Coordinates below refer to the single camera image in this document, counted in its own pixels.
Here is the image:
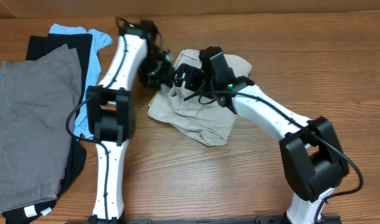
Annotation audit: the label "beige cotton shorts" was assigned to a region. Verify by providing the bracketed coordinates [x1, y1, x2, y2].
[147, 49, 253, 147]

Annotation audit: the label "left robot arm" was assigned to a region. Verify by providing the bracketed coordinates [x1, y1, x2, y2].
[86, 18, 173, 223]

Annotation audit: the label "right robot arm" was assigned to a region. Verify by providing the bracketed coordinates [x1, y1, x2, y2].
[174, 47, 349, 223]

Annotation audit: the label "light blue shirt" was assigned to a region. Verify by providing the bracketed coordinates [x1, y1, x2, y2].
[49, 24, 113, 139]

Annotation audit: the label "black garment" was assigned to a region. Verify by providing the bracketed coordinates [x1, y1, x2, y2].
[2, 34, 93, 224]

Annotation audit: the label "grey shorts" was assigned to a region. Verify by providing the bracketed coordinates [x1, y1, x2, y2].
[0, 45, 82, 213]

